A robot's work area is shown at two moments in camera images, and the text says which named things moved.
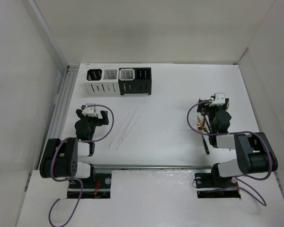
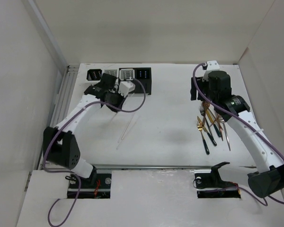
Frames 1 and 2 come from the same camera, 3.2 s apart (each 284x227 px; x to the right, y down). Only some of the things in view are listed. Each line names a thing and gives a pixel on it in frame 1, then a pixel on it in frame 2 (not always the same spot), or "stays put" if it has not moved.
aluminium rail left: (56, 127) stays put
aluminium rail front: (153, 167) stays put
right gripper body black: (212, 110) to (204, 86)
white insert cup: (127, 74) stays put
